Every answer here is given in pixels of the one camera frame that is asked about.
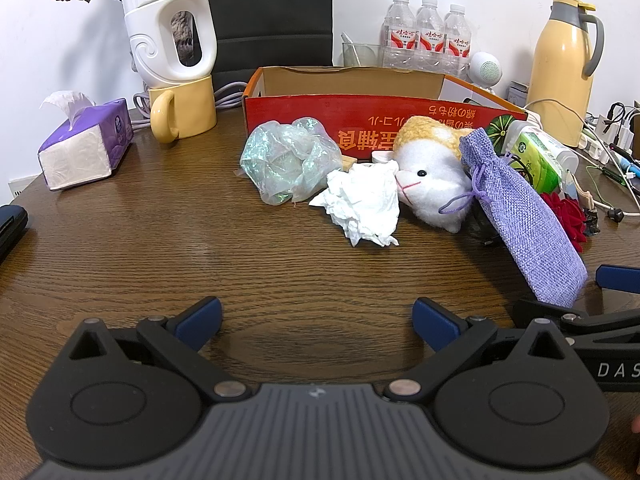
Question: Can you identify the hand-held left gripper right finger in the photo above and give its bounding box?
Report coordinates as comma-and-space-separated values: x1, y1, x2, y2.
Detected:
384, 297, 573, 403

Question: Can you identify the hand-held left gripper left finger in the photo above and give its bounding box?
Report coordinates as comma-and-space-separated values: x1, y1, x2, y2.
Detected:
65, 296, 253, 403

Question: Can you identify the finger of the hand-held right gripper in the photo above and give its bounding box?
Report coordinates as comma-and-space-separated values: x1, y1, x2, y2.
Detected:
595, 264, 640, 292
512, 299, 640, 345

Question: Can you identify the red fabric rose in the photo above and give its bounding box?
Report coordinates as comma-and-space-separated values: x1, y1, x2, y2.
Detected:
540, 192, 588, 256

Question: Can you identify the purple burlap drawstring pouch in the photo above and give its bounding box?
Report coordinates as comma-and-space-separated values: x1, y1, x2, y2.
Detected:
439, 127, 589, 309

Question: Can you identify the white tissue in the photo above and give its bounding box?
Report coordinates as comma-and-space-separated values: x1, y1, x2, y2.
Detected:
308, 161, 401, 248

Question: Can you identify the green wet wipes pack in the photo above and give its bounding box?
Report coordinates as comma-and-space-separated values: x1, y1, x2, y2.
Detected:
504, 120, 581, 194

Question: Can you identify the white and yellow plush toy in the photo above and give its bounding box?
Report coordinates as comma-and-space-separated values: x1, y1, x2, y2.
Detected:
372, 116, 476, 234

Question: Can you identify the iridescent plastic bag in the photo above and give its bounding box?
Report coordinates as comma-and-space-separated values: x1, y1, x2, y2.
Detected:
239, 117, 346, 207

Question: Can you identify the red and orange cardboard box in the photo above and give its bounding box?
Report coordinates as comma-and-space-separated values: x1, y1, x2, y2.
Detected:
242, 66, 530, 162

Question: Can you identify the blue pen tool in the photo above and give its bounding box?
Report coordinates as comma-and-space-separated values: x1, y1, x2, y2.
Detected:
606, 144, 640, 182

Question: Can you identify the white power strip with plugs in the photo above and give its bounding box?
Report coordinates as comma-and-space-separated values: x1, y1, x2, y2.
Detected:
579, 102, 640, 163

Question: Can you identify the purple tissue box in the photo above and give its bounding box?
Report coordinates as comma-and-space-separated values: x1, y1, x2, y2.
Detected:
38, 91, 135, 192

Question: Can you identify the dark blue device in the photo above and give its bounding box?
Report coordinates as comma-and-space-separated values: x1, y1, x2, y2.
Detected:
0, 205, 29, 264

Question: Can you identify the yellow mug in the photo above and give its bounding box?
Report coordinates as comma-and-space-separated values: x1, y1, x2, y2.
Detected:
148, 75, 219, 145

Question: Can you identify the yellow thermos jug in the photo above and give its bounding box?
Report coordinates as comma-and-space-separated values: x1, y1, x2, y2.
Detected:
525, 0, 605, 149

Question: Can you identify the clear glass cup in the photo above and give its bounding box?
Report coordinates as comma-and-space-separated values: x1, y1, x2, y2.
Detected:
341, 32, 384, 69

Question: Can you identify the clear water bottle red label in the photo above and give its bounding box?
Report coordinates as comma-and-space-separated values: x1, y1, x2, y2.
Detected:
442, 4, 474, 82
415, 0, 447, 74
382, 0, 419, 69

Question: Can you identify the grey fuzzy cloth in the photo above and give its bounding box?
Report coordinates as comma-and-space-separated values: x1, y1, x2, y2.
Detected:
170, 10, 203, 67

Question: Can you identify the clear plastic spoon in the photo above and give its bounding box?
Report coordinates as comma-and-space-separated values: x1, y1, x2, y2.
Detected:
342, 32, 362, 67

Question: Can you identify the white detergent bottle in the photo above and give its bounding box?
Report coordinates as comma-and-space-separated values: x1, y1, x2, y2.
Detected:
117, 0, 219, 89

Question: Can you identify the black paper bag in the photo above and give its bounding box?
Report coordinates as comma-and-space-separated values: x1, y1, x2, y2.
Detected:
199, 0, 335, 107

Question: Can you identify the white cable with black plug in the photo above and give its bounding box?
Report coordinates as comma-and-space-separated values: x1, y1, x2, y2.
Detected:
587, 194, 640, 224

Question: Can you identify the green wire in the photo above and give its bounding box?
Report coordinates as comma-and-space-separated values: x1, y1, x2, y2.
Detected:
586, 164, 632, 188

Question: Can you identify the purple cable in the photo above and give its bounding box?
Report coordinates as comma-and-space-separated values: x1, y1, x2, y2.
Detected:
131, 82, 249, 129

